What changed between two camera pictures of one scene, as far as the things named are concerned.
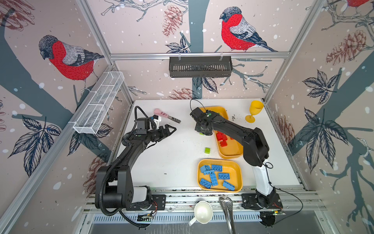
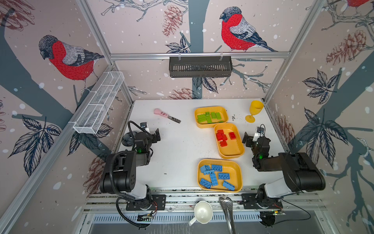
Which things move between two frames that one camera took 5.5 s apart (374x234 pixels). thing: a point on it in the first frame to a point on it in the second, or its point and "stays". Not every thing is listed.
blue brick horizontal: (205, 183) stays
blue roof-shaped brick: (205, 167) stays
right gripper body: (199, 127) to (251, 143)
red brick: (223, 144) stays
